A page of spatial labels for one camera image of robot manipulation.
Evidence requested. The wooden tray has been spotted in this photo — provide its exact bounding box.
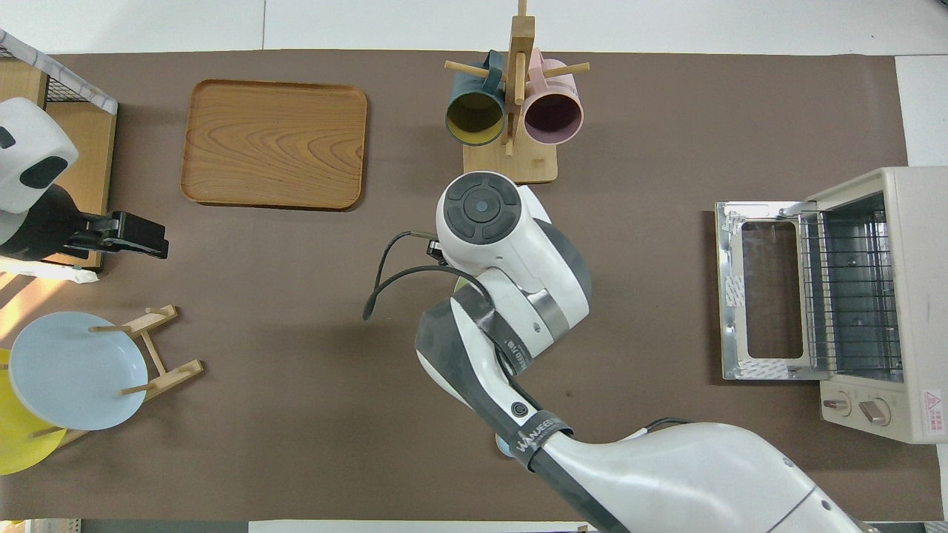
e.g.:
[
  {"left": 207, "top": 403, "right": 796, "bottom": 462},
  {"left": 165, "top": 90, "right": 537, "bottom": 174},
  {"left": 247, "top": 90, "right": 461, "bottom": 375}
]
[{"left": 180, "top": 79, "right": 368, "bottom": 212}]

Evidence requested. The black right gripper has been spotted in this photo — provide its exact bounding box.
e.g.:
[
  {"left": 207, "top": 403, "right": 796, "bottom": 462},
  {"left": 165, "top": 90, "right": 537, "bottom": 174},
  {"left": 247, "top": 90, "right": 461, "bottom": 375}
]
[{"left": 0, "top": 185, "right": 113, "bottom": 261}]

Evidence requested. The wooden mug rack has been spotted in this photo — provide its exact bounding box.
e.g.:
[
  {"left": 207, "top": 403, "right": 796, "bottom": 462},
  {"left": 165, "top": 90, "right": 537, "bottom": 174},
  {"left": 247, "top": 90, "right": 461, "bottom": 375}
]
[{"left": 444, "top": 0, "right": 591, "bottom": 185}]

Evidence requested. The light blue plate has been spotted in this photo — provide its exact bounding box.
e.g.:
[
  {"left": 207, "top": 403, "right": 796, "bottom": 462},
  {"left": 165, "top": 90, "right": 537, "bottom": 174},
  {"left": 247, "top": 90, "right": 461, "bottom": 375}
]
[{"left": 9, "top": 311, "right": 149, "bottom": 432}]

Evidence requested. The wooden shelf with wire basket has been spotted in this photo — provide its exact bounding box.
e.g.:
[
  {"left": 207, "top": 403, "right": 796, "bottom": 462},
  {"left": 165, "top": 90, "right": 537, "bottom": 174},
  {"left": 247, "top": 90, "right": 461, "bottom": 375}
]
[{"left": 0, "top": 30, "right": 119, "bottom": 284}]

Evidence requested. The glass oven door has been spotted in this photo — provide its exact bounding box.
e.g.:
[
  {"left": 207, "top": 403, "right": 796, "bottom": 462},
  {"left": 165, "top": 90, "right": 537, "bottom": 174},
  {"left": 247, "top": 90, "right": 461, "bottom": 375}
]
[{"left": 715, "top": 201, "right": 824, "bottom": 381}]

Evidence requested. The wooden plate rack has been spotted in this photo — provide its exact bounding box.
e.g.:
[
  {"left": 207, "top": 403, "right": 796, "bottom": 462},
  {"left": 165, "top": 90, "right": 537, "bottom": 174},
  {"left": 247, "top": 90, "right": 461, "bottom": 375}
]
[{"left": 30, "top": 304, "right": 204, "bottom": 449}]

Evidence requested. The dark teal mug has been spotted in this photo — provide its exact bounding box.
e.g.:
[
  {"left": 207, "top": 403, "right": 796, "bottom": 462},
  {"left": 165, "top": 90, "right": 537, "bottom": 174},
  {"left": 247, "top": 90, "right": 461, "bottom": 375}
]
[{"left": 444, "top": 50, "right": 507, "bottom": 147}]

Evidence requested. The brown table mat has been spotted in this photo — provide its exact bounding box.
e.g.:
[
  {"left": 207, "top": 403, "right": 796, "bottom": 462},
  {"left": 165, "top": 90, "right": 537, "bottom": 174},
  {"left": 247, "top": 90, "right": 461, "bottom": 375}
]
[{"left": 0, "top": 50, "right": 945, "bottom": 521}]

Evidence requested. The yellow plate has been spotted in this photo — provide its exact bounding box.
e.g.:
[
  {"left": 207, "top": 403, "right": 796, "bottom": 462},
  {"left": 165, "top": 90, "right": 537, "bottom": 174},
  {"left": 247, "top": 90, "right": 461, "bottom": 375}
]
[{"left": 0, "top": 348, "right": 67, "bottom": 476}]

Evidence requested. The white toaster oven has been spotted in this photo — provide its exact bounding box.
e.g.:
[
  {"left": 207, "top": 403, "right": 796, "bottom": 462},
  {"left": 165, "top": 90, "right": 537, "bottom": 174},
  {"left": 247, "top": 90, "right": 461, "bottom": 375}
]
[{"left": 798, "top": 167, "right": 948, "bottom": 445}]

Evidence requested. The pink mug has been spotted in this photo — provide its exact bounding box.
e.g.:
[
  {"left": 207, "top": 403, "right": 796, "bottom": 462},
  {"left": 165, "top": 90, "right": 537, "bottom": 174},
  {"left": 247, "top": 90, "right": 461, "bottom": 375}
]
[{"left": 523, "top": 49, "right": 584, "bottom": 146}]

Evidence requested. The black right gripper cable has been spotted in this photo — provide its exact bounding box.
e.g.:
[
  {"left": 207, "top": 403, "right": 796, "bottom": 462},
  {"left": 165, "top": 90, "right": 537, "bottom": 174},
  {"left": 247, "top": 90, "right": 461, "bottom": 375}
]
[{"left": 362, "top": 231, "right": 491, "bottom": 321}]

